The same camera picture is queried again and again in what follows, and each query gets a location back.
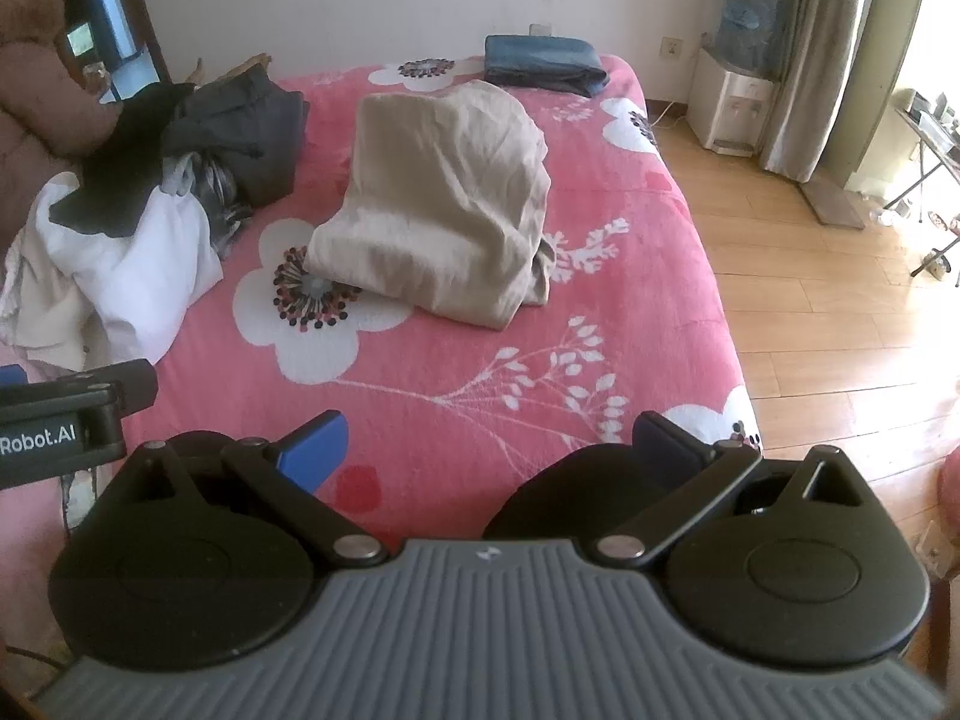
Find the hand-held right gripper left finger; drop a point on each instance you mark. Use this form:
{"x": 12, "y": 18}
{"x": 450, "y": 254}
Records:
{"x": 322, "y": 446}

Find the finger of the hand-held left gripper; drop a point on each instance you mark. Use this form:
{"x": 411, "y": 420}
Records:
{"x": 9, "y": 376}
{"x": 124, "y": 386}

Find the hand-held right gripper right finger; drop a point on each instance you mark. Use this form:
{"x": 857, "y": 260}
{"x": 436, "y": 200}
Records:
{"x": 664, "y": 442}

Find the beige shirt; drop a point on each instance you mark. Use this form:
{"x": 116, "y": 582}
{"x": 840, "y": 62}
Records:
{"x": 442, "y": 195}

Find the cream garment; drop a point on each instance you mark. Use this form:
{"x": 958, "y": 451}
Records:
{"x": 34, "y": 307}

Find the white garment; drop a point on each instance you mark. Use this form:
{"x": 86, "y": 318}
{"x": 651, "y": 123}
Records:
{"x": 142, "y": 270}

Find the pink floral blanket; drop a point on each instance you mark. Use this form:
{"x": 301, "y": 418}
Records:
{"x": 487, "y": 367}

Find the grey plaid garment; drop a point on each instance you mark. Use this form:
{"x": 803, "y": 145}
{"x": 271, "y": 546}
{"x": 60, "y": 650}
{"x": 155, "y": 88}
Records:
{"x": 217, "y": 199}

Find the black garment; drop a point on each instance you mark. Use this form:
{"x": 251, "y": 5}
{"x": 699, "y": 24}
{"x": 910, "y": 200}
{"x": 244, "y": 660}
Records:
{"x": 120, "y": 172}

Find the brown plush coat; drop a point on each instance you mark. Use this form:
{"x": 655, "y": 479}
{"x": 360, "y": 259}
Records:
{"x": 37, "y": 97}

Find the pink plastic bag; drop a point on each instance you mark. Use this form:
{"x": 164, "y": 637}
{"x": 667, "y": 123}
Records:
{"x": 949, "y": 487}

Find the brown floor mat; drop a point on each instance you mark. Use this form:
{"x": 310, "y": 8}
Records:
{"x": 832, "y": 204}

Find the white water dispenser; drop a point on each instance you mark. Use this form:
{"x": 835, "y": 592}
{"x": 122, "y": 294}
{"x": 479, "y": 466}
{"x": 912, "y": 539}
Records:
{"x": 724, "y": 105}

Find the wooden framed mirror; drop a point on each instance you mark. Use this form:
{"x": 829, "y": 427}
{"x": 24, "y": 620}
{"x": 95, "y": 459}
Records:
{"x": 112, "y": 7}

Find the folded blue jeans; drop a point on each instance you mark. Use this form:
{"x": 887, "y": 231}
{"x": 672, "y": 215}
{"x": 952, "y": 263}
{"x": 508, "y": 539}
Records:
{"x": 540, "y": 64}

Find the folding table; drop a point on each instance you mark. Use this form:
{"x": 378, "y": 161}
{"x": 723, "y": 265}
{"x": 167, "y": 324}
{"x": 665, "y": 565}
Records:
{"x": 930, "y": 142}

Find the beige curtain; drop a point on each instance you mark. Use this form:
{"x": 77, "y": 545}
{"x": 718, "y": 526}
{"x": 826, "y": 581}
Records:
{"x": 814, "y": 52}

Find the white wall socket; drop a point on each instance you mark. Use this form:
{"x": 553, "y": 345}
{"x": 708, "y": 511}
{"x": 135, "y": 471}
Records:
{"x": 541, "y": 31}

